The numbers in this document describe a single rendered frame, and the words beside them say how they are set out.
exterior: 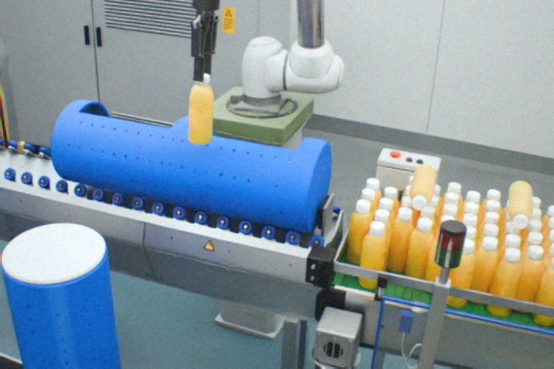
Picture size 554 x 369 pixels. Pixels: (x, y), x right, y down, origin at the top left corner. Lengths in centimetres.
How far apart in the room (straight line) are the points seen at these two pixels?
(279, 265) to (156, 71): 214
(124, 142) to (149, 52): 188
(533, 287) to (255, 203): 81
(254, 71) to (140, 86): 160
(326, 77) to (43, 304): 131
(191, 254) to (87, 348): 47
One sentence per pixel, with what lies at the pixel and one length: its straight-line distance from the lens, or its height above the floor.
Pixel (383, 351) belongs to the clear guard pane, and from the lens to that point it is 191.
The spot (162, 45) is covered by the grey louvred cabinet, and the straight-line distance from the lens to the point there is 383.
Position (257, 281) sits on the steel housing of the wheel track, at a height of 79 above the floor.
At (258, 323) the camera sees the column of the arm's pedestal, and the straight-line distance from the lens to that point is 302.
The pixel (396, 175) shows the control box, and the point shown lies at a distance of 217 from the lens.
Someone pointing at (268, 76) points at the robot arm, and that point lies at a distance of 249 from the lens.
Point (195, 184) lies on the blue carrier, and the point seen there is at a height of 110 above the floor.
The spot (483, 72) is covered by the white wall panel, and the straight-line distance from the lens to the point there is 462.
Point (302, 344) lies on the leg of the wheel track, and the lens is 241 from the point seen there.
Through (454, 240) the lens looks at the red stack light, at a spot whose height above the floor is 124.
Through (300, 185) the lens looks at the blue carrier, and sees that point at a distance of 184.
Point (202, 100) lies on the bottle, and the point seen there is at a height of 137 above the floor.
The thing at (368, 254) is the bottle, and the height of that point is 102.
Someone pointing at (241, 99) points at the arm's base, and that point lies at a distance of 261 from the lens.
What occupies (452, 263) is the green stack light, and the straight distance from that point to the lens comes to 156.
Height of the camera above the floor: 204
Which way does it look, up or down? 26 degrees down
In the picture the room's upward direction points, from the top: 2 degrees clockwise
